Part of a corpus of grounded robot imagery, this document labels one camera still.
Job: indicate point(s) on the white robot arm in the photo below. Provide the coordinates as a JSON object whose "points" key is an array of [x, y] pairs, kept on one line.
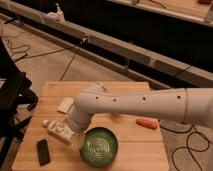
{"points": [[185, 105]]}

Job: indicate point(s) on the black office chair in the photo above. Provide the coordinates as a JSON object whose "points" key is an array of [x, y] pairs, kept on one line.
{"points": [[14, 92]]}

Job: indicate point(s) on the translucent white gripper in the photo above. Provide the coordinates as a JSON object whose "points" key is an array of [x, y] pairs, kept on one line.
{"points": [[77, 140]]}

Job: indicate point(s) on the white glue bottle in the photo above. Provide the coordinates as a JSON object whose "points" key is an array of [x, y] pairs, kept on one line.
{"points": [[58, 130]]}

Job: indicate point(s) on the orange carrot toy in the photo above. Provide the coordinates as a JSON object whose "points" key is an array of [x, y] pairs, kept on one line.
{"points": [[147, 123]]}

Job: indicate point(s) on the black eraser block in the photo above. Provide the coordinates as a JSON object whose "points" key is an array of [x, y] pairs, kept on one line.
{"points": [[43, 152]]}

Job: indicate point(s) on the white rectangular eraser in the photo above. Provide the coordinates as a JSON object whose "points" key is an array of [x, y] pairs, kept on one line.
{"points": [[65, 105]]}

